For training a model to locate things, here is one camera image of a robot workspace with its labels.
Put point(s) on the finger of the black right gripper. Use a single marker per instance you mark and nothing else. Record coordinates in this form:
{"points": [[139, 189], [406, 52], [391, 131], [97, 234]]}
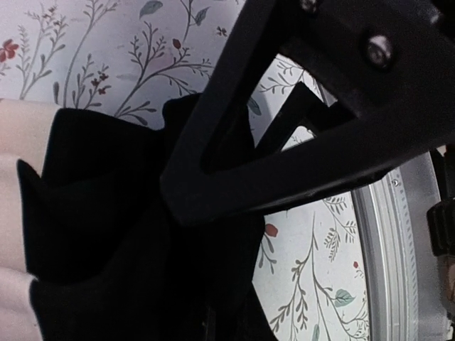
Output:
{"points": [[301, 108], [390, 63]]}

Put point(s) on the floral patterned table mat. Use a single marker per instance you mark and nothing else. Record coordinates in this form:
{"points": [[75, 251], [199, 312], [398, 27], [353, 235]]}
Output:
{"points": [[125, 59]]}

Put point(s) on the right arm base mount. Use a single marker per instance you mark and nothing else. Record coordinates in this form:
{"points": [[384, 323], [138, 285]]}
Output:
{"points": [[440, 217]]}

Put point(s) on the front aluminium rail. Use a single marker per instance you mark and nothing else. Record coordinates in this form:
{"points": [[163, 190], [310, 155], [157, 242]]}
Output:
{"points": [[404, 287]]}

